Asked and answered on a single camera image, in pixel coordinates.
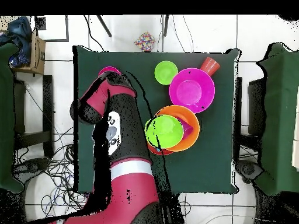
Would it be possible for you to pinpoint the large green bowl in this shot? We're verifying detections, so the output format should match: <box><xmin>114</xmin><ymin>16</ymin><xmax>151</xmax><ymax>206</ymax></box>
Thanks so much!
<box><xmin>144</xmin><ymin>114</ymin><xmax>185</xmax><ymax>149</ymax></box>

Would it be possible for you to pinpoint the red-orange cup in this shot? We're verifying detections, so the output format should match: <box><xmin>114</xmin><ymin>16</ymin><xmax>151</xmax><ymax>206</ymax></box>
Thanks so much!
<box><xmin>200</xmin><ymin>57</ymin><xmax>221</xmax><ymax>77</ymax></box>

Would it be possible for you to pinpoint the black metal frame stand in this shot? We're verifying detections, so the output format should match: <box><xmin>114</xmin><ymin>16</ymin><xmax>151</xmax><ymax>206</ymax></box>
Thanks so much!
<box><xmin>233</xmin><ymin>76</ymin><xmax>267</xmax><ymax>162</ymax></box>
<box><xmin>13</xmin><ymin>75</ymin><xmax>55</xmax><ymax>159</ymax></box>

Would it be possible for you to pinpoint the dark green table cloth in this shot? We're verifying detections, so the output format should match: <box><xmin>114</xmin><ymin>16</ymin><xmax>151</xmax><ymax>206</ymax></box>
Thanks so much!
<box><xmin>72</xmin><ymin>45</ymin><xmax>241</xmax><ymax>194</ymax></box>

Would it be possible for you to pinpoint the thin black square frame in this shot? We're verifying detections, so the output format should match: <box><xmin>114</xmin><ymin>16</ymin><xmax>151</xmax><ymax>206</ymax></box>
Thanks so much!
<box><xmin>34</xmin><ymin>15</ymin><xmax>69</xmax><ymax>43</ymax></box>

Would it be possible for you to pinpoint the brown cardboard box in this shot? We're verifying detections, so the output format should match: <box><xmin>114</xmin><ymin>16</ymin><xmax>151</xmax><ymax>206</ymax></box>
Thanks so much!
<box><xmin>12</xmin><ymin>30</ymin><xmax>47</xmax><ymax>75</ymax></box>

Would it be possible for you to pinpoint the thin black cable loop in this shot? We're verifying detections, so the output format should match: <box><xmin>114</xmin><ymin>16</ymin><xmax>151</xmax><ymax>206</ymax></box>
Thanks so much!
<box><xmin>179</xmin><ymin>201</ymin><xmax>192</xmax><ymax>217</ymax></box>

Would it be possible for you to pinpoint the purple cup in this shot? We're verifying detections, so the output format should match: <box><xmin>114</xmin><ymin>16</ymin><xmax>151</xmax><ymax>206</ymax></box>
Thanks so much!
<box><xmin>179</xmin><ymin>117</ymin><xmax>194</xmax><ymax>142</ymax></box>

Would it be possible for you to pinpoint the black pedestal leg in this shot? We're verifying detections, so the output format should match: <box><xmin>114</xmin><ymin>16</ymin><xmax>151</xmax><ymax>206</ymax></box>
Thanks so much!
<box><xmin>11</xmin><ymin>157</ymin><xmax>51</xmax><ymax>185</ymax></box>
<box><xmin>235</xmin><ymin>159</ymin><xmax>265</xmax><ymax>185</ymax></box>

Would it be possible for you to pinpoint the small green bowl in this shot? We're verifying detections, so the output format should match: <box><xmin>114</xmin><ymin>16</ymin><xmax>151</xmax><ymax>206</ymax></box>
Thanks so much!
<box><xmin>154</xmin><ymin>60</ymin><xmax>179</xmax><ymax>86</ymax></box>

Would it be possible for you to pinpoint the tangle of black cables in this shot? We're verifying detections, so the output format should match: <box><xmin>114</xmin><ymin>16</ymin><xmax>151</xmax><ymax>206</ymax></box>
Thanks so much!
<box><xmin>13</xmin><ymin>127</ymin><xmax>94</xmax><ymax>224</ymax></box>

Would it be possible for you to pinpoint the colourful patterned box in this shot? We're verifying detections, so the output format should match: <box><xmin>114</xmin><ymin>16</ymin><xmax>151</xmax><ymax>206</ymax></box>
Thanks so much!
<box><xmin>134</xmin><ymin>31</ymin><xmax>156</xmax><ymax>52</ymax></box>

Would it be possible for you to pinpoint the green cloth covered side table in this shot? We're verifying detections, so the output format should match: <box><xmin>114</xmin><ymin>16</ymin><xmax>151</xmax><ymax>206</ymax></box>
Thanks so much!
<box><xmin>0</xmin><ymin>43</ymin><xmax>25</xmax><ymax>194</ymax></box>
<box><xmin>255</xmin><ymin>42</ymin><xmax>299</xmax><ymax>196</ymax></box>

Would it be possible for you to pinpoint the large orange bowl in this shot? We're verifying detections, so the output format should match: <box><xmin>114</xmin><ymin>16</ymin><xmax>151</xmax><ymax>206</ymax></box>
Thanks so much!
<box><xmin>155</xmin><ymin>104</ymin><xmax>201</xmax><ymax>153</ymax></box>

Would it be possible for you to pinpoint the red-orange bowl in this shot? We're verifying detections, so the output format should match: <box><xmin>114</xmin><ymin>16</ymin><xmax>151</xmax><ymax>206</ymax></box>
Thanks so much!
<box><xmin>147</xmin><ymin>142</ymin><xmax>175</xmax><ymax>156</ymax></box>

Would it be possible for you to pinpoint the large pink bowl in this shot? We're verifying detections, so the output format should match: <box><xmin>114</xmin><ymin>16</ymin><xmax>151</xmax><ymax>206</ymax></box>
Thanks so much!
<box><xmin>168</xmin><ymin>68</ymin><xmax>216</xmax><ymax>114</ymax></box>

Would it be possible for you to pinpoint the blue cable loop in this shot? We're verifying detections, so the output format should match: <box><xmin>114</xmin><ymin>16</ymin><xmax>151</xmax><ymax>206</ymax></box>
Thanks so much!
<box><xmin>41</xmin><ymin>195</ymin><xmax>57</xmax><ymax>221</ymax></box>

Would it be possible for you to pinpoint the small pink bowl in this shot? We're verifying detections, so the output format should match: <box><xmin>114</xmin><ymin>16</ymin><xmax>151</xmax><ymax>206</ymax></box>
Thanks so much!
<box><xmin>98</xmin><ymin>66</ymin><xmax>122</xmax><ymax>78</ymax></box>

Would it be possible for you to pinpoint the blue cloth bundle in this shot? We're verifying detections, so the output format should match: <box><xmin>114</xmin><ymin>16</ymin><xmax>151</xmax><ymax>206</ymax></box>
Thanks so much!
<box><xmin>0</xmin><ymin>16</ymin><xmax>33</xmax><ymax>67</ymax></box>

